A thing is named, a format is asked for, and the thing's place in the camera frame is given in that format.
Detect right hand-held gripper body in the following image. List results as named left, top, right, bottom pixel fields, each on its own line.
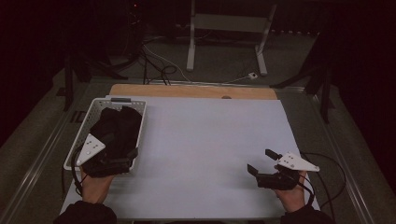
left=255, top=151, right=320, bottom=191

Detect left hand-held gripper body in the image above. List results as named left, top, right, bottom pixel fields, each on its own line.
left=76, top=133, right=133, bottom=178

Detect black shorts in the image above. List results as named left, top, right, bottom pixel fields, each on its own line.
left=88, top=105, right=143, bottom=161

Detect white plastic basket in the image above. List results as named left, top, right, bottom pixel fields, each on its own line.
left=64, top=97, right=148, bottom=174

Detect person's right hand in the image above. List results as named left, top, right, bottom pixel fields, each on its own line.
left=275, top=173, right=308, bottom=213

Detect person's left hand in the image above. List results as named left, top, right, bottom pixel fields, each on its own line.
left=79, top=167, right=116, bottom=204

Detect black tripod stand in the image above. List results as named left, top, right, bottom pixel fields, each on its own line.
left=55, top=50, right=129, bottom=112
left=270, top=32, right=336, bottom=124

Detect grey metal stand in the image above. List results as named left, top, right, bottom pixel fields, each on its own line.
left=186, top=0, right=278, bottom=77

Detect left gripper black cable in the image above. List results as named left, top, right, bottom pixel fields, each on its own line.
left=70, top=144, right=88, bottom=197

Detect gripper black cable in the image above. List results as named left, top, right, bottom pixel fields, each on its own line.
left=70, top=144, right=88, bottom=197
left=298, top=151, right=347, bottom=220

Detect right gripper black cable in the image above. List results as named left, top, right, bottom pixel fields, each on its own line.
left=298, top=151, right=347, bottom=220

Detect black floor cables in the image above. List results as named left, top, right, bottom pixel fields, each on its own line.
left=138, top=35, right=178, bottom=86

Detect white floor cable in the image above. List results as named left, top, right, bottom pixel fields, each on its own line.
left=142, top=43, right=250, bottom=85

